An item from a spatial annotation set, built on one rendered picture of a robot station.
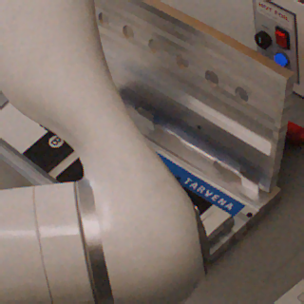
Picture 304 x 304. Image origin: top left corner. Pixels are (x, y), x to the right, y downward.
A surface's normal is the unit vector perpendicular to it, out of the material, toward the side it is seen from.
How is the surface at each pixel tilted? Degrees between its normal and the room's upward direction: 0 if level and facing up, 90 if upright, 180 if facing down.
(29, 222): 8
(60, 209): 1
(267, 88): 76
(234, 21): 90
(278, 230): 0
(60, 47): 39
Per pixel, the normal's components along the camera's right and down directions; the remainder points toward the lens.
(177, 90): -0.67, 0.39
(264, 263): -0.08, -0.70
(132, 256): 0.08, -0.03
